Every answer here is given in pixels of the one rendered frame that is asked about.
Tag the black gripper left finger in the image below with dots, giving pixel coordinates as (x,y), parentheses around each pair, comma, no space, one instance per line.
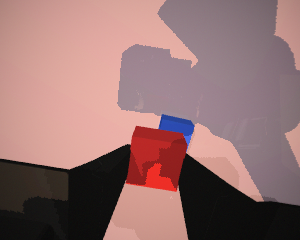
(78,203)

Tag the red block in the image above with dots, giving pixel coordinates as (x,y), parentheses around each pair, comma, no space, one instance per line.
(156,158)

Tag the blue block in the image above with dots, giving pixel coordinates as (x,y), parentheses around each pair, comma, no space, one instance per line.
(170,123)

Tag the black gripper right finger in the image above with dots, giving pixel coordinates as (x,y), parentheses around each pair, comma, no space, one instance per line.
(215,210)

